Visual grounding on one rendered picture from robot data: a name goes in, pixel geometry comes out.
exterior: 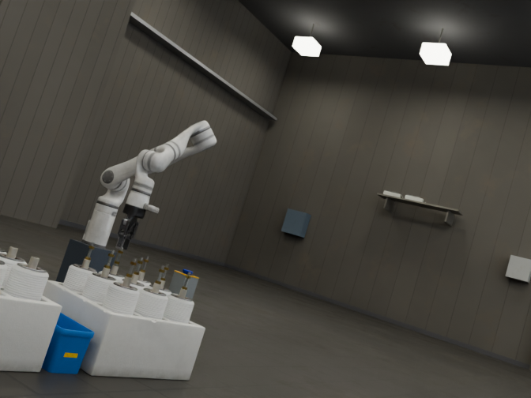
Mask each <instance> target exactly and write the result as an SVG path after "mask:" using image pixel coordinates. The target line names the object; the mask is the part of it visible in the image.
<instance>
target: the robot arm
mask: <svg viewBox="0 0 531 398"><path fill-rule="evenodd" d="M189 139H191V141H192V143H193V145H194V146H193V147H189V148H187V147H186V146H187V143H188V141H189ZM216 142H217V139H216V138H215V136H214V133H213V131H212V129H211V128H210V125H209V124H208V122H207V121H200V122H197V123H195V124H193V125H192V126H190V127H188V128H187V129H185V130H184V131H183V132H181V133H180V134H179V135H178V136H177V137H175V138H173V139H172V140H170V141H168V142H166V143H165V144H163V145H159V146H157V147H155V148H152V149H150V150H147V149H145V150H142V151H141V152H140V153H139V154H138V156H136V157H134V158H133V159H131V160H128V161H126V162H124V163H120V164H117V165H114V166H113V167H109V168H108V169H106V170H105V171H104V172H103V173H102V175H101V176H100V182H101V184H102V185H103V186H104V187H106V188H107V189H108V190H107V192H106V193H105V194H104V195H103V196H100V197H98V199H97V202H96V206H95V208H94V211H93V214H92V218H91V220H89V221H88V224H87V227H86V229H85V233H84V236H83V239H82V240H81V241H82V242H83V243H85V244H88V245H91V243H92V242H94V246H95V247H98V248H101V249H105V247H106V245H107V240H108V239H109V236H110V233H111V229H112V227H113V224H114V222H115V217H116V215H117V212H118V210H119V206H120V205H121V204H122V203H123V200H124V198H125V196H126V192H127V190H128V188H129V185H130V178H132V177H134V176H135V180H134V184H133V186H132V190H131V191H130V193H129V195H128V198H127V200H126V204H125V206H124V209H123V213H126V214H127V216H126V218H125V219H124V218H122V222H121V224H120V227H119V232H118V235H119V239H118V241H117V244H116V248H117V249H120V250H121V249H122V248H123V249H124V250H127V249H128V246H129V244H130V240H131V239H132V238H134V235H135V233H136V230H137V227H138V225H139V223H138V222H137V218H140V219H143V218H144V216H145V212H146V210H148V211H150V212H155V213H158V212H159V208H157V207H155V206H153V205H149V199H150V196H151V193H152V191H153V187H154V181H153V180H152V179H151V178H149V177H148V174H152V173H155V172H156V173H159V172H162V171H164V170H165V169H166V168H167V167H169V166H171V165H172V164H173V163H176V162H178V161H180V160H182V159H185V158H187V157H188V156H192V155H194V154H196V153H199V152H202V151H205V150H206V149H208V148H211V147H213V146H214V145H215V144H216ZM123 232H124V233H123Z"/></svg>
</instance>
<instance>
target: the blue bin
mask: <svg viewBox="0 0 531 398"><path fill-rule="evenodd" d="M93 336H94V332H93V331H92V330H90V329H88V328H86V327H85V326H83V325H81V324H80V323H78V322H76V321H75V320H73V319H71V318H70V317H67V316H66V315H65V314H62V313H61V312H60V314H59V317H58V321H57V324H56V326H55V330H54V333H53V336H52V338H51V342H50V344H49V347H48V349H47V353H46V356H45V359H44V361H43V365H42V368H43V369H45V370H46V371H47V372H50V373H58V374H77V373H78V371H79V369H80V366H81V363H82V361H83V358H84V357H85V353H86V351H87V348H88V346H89V343H90V340H91V339H92V338H93Z"/></svg>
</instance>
